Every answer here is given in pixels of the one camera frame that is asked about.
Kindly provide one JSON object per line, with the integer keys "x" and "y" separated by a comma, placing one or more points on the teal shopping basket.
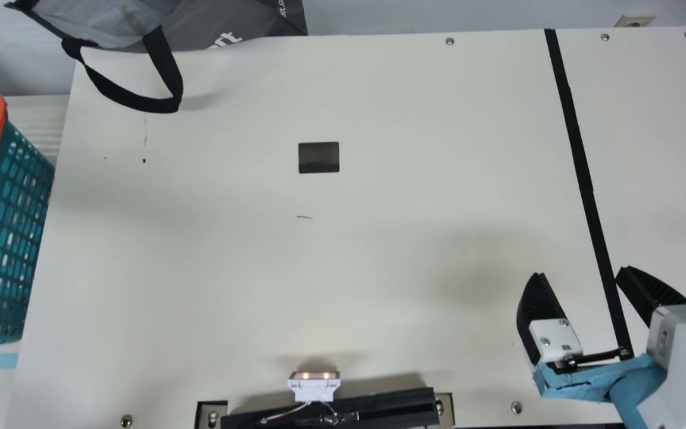
{"x": 6, "y": 238}

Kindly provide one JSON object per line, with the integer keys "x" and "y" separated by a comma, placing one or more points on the white device with lights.
{"x": 313, "y": 384}

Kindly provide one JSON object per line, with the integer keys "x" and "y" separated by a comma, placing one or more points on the black strip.
{"x": 581, "y": 173}

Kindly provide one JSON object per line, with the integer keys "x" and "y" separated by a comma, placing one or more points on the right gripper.
{"x": 593, "y": 381}

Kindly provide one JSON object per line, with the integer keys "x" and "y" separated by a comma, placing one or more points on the white wall socket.
{"x": 635, "y": 20}

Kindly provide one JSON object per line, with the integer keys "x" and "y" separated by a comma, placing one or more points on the small square scanner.
{"x": 319, "y": 157}

